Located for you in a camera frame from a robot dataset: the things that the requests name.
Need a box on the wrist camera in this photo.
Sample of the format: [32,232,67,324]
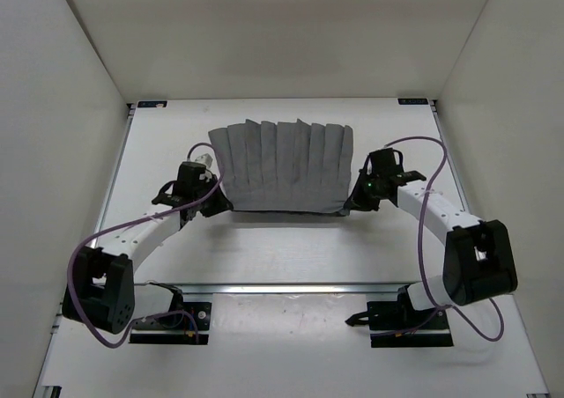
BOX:
[368,148,404,177]
[174,153,213,195]

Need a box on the blue label sticker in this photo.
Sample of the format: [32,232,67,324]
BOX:
[137,100,167,108]
[397,98,429,106]

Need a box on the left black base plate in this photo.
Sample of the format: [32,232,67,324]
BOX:
[129,296,212,346]

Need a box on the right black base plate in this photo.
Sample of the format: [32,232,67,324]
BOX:
[367,301,454,349]

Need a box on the grey pleated skirt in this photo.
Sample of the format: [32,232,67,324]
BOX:
[208,120,353,216]

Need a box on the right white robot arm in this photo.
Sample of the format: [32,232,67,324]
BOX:
[346,169,518,332]

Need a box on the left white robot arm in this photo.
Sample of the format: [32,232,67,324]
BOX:
[63,165,233,349]

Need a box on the left blue label sticker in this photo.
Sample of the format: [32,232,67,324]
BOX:
[137,100,167,108]

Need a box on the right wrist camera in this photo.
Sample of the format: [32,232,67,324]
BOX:
[368,148,404,177]

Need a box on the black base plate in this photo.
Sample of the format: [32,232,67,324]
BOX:
[367,301,454,349]
[129,296,212,346]

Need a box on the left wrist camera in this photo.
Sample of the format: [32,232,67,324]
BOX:
[174,153,213,195]

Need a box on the right blue label sticker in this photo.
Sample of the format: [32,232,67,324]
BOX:
[397,98,429,106]

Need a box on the aluminium table rail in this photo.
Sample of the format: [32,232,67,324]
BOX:
[131,282,497,297]

